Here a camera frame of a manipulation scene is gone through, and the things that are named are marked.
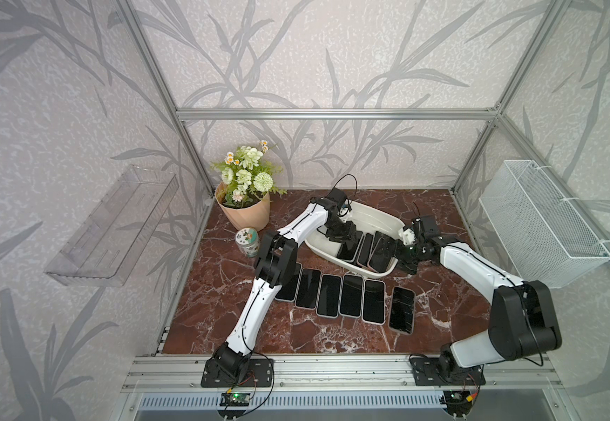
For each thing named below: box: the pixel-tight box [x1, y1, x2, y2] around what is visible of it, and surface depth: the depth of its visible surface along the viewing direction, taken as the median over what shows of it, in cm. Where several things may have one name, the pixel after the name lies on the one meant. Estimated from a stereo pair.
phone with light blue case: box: [315, 273, 343, 320], surface depth 89 cm
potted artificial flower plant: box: [210, 140, 288, 232], surface depth 88 cm
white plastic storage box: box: [305, 228, 399, 279], surface depth 93 cm
